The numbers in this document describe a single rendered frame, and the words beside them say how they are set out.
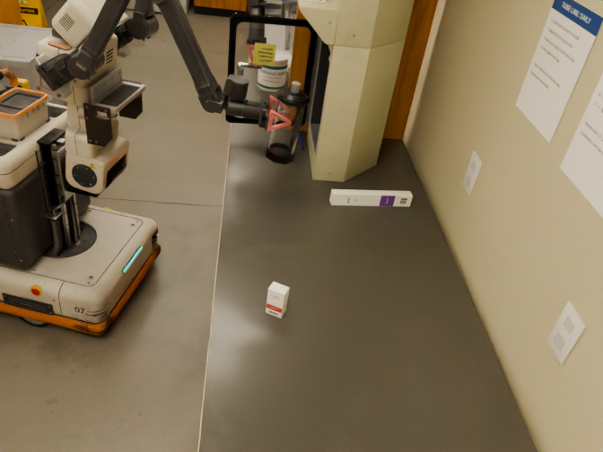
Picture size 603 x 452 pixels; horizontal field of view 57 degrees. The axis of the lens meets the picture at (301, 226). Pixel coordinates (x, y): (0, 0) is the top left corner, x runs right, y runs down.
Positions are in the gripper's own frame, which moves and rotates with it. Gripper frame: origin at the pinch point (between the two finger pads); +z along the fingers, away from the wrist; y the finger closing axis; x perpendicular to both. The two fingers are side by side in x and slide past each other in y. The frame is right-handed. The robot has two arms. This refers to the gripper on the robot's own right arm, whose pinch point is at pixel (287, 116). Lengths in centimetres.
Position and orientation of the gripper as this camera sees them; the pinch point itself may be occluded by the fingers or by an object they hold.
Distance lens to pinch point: 184.6
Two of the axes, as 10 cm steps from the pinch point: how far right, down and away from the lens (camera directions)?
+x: -2.2, 7.9, 5.7
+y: -0.6, -6.0, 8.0
